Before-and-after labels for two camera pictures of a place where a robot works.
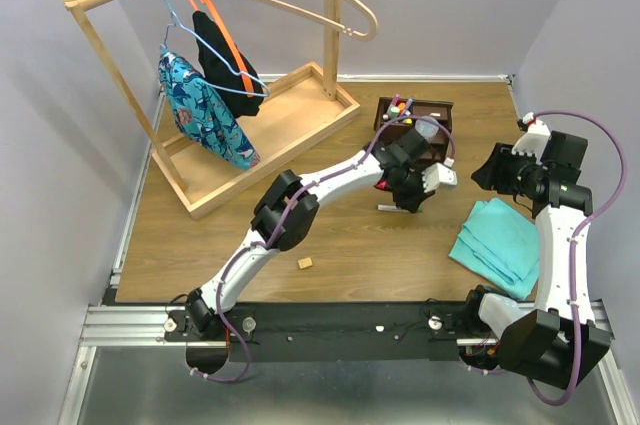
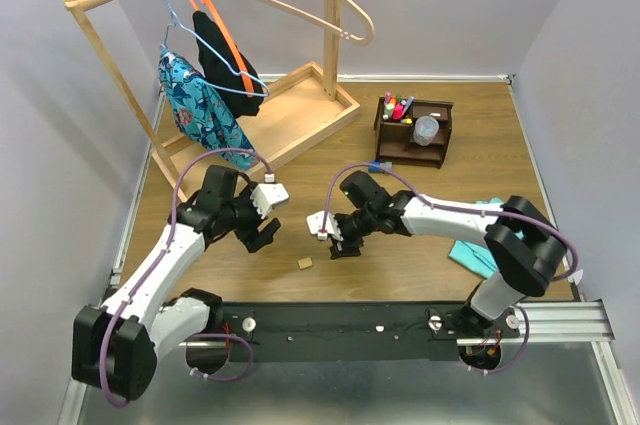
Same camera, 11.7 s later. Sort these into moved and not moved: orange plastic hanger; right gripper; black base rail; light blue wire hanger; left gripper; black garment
Moved: left gripper; right gripper
Not moved: light blue wire hanger; orange plastic hanger; black base rail; black garment
